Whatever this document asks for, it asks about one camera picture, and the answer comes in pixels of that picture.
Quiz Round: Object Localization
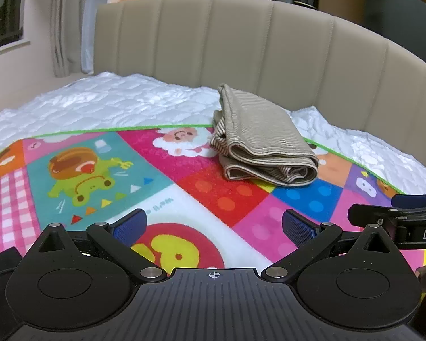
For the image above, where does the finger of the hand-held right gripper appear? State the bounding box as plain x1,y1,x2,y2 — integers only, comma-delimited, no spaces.
347,203,410,231
391,194,426,209

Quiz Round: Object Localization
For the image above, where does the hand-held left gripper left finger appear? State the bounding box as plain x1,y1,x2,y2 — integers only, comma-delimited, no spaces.
33,208,168,282

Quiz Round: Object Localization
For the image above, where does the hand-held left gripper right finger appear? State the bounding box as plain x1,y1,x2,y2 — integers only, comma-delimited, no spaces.
261,209,395,282

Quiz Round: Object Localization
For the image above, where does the beige striped garment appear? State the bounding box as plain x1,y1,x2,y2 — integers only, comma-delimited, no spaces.
209,83,320,187

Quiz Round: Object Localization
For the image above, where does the colourful cartoon printed blanket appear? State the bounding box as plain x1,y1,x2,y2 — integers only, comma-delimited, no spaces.
0,124,426,278

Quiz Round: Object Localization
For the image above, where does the white quilted bed cover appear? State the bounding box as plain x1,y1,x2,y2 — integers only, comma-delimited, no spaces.
0,72,426,196

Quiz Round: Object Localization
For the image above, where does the beige padded headboard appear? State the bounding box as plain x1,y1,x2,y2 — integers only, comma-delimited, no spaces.
94,0,426,168

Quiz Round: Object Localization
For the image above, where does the pale blue cloth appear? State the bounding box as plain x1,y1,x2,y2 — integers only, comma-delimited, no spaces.
81,0,111,75

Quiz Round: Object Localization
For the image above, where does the beige curtain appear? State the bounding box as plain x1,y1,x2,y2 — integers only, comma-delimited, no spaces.
50,0,88,78

